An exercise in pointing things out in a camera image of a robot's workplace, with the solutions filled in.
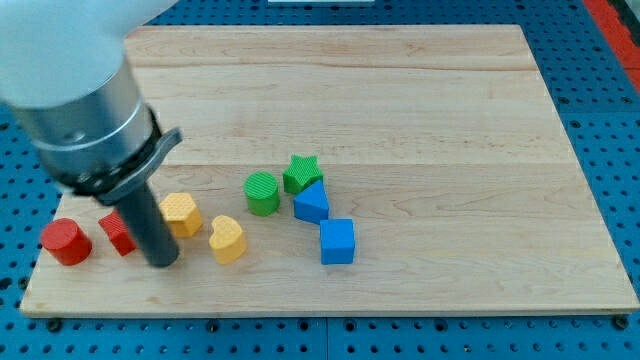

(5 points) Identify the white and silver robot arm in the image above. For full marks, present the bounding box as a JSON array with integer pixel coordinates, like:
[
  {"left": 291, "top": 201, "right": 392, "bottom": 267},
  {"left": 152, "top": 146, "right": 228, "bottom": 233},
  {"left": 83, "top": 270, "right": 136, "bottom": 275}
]
[{"left": 1, "top": 0, "right": 182, "bottom": 267}]

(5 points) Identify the yellow heart block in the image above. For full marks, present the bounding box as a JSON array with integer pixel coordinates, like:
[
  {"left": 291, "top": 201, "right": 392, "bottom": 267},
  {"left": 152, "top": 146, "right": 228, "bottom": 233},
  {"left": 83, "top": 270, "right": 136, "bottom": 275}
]
[{"left": 209, "top": 215, "right": 247, "bottom": 265}]

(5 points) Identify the red cylinder block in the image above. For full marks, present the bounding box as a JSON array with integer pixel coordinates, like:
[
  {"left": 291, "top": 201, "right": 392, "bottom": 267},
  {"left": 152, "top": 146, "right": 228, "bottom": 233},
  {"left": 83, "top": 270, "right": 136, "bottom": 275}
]
[{"left": 40, "top": 218, "right": 93, "bottom": 266}]

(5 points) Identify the dark grey tool flange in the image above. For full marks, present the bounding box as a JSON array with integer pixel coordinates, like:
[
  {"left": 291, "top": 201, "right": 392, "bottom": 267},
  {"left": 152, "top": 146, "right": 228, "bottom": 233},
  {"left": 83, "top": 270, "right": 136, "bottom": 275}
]
[{"left": 72, "top": 106, "right": 183, "bottom": 206}]

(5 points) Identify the blue cube block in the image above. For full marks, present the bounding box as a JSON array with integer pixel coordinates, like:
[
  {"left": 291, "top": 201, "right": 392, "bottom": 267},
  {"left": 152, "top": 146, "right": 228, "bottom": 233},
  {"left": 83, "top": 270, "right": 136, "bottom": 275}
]
[{"left": 320, "top": 219, "right": 356, "bottom": 265}]

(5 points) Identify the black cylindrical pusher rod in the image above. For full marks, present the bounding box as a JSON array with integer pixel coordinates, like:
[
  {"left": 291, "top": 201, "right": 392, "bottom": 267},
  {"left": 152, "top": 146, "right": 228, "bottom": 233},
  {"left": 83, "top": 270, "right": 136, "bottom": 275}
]
[{"left": 115, "top": 183, "right": 179, "bottom": 268}]

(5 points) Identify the wooden board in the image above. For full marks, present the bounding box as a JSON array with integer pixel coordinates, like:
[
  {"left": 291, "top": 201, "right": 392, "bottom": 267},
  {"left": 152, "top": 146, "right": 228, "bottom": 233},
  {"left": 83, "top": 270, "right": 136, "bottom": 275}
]
[{"left": 21, "top": 25, "right": 639, "bottom": 318}]

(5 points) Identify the red star block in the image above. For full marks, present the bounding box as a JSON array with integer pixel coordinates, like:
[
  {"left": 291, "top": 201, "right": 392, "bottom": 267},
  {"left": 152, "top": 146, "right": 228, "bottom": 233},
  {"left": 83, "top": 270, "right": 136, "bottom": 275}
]
[{"left": 98, "top": 210, "right": 137, "bottom": 256}]

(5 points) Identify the red strip at edge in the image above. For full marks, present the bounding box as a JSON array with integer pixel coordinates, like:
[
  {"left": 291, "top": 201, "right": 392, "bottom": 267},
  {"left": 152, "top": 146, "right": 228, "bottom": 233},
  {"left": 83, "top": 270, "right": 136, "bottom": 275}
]
[{"left": 583, "top": 0, "right": 639, "bottom": 91}]

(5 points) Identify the green cylinder block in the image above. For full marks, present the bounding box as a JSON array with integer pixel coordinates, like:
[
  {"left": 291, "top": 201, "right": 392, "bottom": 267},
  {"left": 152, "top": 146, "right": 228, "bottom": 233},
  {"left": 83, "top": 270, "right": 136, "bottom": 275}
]
[{"left": 243, "top": 171, "right": 280, "bottom": 216}]

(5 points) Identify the yellow hexagon block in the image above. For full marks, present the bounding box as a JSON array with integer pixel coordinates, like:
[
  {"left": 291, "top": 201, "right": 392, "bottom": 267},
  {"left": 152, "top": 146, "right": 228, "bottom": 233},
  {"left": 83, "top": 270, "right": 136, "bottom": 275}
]
[{"left": 160, "top": 192, "right": 203, "bottom": 238}]

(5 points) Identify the blue triangle block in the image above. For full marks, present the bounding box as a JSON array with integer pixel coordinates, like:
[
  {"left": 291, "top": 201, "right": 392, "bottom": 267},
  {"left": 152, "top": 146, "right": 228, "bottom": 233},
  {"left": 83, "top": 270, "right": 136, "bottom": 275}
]
[{"left": 293, "top": 180, "right": 330, "bottom": 225}]

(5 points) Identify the green star block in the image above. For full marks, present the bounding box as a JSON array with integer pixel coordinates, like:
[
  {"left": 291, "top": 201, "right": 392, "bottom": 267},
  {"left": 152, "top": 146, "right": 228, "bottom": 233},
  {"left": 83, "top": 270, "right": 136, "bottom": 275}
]
[{"left": 283, "top": 154, "right": 324, "bottom": 194}]

